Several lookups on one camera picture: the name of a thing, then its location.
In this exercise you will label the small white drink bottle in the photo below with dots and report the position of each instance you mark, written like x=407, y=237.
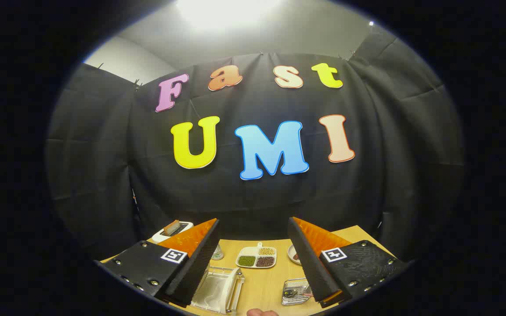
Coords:
x=218, y=253

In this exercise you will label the white toaster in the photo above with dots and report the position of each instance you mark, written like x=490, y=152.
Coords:
x=160, y=237

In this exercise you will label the brown bread slice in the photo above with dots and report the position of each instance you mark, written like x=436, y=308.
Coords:
x=173, y=227

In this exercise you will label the white divided tray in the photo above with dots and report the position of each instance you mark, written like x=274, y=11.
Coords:
x=249, y=251

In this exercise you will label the yellow beans pile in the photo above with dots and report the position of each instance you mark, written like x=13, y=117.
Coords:
x=266, y=251

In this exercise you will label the round beige dish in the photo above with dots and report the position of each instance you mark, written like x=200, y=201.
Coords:
x=291, y=251

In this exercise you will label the black backdrop cloth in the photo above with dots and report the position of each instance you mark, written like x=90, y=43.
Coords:
x=253, y=197

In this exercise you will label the green beans pile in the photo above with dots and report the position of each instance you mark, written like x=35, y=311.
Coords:
x=246, y=260

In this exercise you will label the dark beans pile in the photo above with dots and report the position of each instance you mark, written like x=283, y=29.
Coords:
x=265, y=261

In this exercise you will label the ceiling light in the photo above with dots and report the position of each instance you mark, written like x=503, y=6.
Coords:
x=224, y=11

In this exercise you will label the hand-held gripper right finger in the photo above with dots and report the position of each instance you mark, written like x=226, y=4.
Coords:
x=312, y=267

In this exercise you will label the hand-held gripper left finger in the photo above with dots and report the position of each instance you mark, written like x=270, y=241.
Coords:
x=196, y=267

